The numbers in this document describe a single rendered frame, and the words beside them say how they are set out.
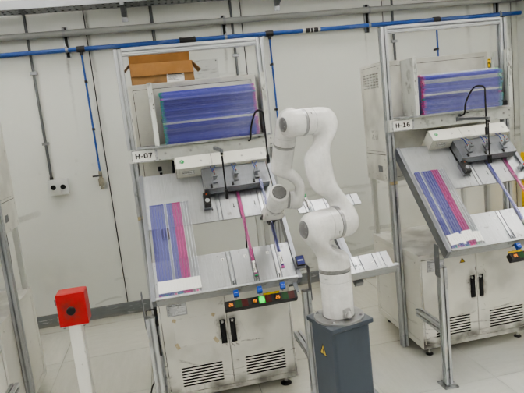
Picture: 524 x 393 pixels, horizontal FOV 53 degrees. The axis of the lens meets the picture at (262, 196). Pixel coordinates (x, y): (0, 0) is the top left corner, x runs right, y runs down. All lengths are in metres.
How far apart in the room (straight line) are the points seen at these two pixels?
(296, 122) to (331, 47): 2.69
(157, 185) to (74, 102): 1.72
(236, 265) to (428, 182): 1.17
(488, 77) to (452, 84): 0.23
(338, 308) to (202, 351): 1.09
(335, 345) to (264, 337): 0.96
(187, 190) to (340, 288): 1.10
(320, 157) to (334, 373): 0.80
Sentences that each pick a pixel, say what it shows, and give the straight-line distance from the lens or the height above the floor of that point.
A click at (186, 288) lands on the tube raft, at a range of 2.45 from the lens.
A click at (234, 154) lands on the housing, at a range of 2.78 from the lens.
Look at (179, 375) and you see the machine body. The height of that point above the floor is 0.19.
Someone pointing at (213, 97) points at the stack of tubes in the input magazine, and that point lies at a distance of 2.78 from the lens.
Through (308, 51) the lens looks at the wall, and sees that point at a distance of 4.49.
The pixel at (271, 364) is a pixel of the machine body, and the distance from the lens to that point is 2.97.
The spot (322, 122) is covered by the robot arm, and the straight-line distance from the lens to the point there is 1.95.
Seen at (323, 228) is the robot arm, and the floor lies 1.07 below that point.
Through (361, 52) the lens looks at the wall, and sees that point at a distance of 4.63.
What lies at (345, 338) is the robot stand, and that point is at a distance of 2.01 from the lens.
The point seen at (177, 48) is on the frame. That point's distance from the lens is 2.85.
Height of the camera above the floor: 1.49
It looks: 9 degrees down
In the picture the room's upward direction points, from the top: 6 degrees counter-clockwise
